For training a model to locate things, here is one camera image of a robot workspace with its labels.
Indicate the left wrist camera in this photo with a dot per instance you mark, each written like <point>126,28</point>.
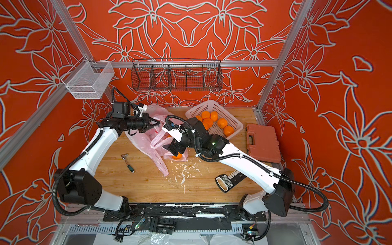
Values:
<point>125,110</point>

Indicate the small green handled screwdriver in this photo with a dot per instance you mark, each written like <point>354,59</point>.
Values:
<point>130,168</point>

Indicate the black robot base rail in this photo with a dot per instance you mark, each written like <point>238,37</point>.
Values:
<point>193,217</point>

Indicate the orange mandarin back top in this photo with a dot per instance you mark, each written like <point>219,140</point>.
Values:
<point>214,116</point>

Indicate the red plastic tool case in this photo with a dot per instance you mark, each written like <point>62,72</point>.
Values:
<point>262,143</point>

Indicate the black wire wall basket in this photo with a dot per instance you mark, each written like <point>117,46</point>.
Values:
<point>176,75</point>

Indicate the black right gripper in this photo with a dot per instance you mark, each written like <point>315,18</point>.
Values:
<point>174,146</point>

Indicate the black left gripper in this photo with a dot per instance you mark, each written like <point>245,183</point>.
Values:
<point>146,119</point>

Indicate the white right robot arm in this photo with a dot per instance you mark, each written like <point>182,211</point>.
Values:
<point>278,186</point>

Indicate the black handheld label tool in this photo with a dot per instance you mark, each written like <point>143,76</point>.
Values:
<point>226,182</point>

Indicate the pink plastic bag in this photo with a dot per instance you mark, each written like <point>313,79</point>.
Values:
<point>152,142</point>

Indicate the clear wire mesh basket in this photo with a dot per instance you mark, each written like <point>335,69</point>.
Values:
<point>88,80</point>

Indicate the white plastic perforated basket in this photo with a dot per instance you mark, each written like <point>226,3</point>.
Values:
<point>210,106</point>

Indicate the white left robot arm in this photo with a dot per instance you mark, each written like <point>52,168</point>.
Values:
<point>75,187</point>

